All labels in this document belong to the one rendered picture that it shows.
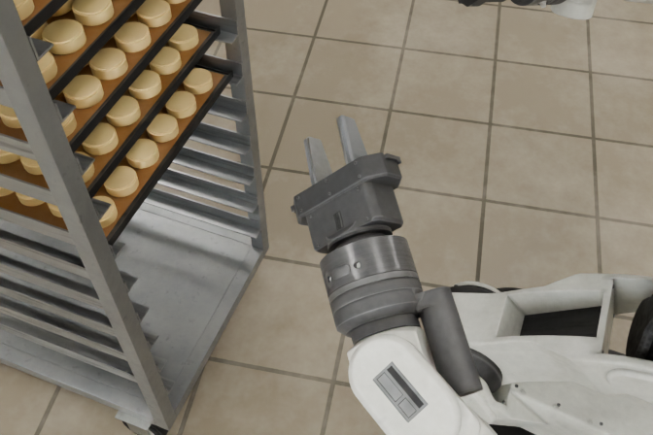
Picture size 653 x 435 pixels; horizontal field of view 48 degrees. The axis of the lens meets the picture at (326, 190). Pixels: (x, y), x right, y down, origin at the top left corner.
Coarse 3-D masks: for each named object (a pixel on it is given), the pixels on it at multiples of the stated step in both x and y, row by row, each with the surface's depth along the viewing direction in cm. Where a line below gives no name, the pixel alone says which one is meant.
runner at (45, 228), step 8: (0, 208) 105; (0, 216) 107; (8, 216) 106; (16, 216) 105; (24, 216) 104; (24, 224) 106; (32, 224) 105; (40, 224) 104; (48, 224) 103; (40, 232) 106; (48, 232) 105; (56, 232) 104; (64, 232) 103; (64, 240) 105; (72, 240) 104; (112, 248) 101; (120, 248) 104
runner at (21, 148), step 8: (0, 136) 90; (8, 136) 89; (0, 144) 91; (8, 144) 90; (16, 144) 90; (24, 144) 89; (16, 152) 91; (24, 152) 90; (32, 152) 90; (80, 160) 90; (88, 160) 90; (80, 168) 88
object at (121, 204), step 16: (208, 96) 124; (160, 112) 121; (160, 144) 117; (160, 160) 114; (144, 176) 112; (96, 192) 110; (16, 208) 108; (32, 208) 108; (48, 208) 108; (64, 224) 106; (112, 224) 106
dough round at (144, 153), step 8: (136, 144) 114; (144, 144) 114; (152, 144) 114; (128, 152) 113; (136, 152) 113; (144, 152) 113; (152, 152) 113; (128, 160) 113; (136, 160) 112; (144, 160) 112; (152, 160) 113
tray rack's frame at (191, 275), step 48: (48, 240) 170; (144, 240) 170; (192, 240) 170; (240, 240) 170; (144, 288) 162; (192, 288) 162; (240, 288) 162; (0, 336) 154; (192, 336) 154; (96, 384) 147; (192, 384) 149; (144, 432) 149
